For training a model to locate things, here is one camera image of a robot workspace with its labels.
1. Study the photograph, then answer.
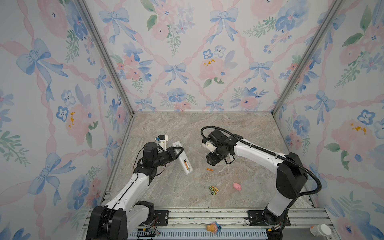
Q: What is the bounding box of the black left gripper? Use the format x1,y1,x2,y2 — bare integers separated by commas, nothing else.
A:
153,147,183,169

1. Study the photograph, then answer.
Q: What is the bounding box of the white remote control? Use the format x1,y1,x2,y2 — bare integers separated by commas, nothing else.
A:
172,141,194,175

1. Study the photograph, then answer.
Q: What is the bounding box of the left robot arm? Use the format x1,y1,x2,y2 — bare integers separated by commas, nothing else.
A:
86,142,184,240

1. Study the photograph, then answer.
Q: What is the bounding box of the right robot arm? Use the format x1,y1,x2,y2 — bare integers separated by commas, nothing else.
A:
202,128,308,230

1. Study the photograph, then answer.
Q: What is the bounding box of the red green toy car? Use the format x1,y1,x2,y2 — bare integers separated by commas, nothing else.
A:
209,186,219,195

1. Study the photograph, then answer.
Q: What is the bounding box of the pink pig toy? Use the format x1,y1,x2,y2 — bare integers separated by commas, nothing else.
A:
233,183,242,191

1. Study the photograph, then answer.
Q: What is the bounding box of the orange blue plush toy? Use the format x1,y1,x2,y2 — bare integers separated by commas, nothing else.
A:
206,222,222,234

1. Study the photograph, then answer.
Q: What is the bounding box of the white cup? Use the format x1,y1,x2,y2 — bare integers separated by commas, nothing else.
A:
310,224,332,237

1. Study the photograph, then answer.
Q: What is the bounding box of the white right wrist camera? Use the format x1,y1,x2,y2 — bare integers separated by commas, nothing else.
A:
202,140,217,153

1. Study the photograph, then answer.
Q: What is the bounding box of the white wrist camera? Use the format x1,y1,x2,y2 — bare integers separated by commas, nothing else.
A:
202,140,217,153
155,135,169,152

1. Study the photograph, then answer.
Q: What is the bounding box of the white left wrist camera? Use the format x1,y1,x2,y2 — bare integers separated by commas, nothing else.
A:
155,135,169,152

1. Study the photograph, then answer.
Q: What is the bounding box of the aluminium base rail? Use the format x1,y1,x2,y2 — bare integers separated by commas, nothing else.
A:
127,207,340,240

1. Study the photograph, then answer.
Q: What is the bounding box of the aluminium corner post left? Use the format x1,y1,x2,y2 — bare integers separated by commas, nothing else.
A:
74,0,134,118

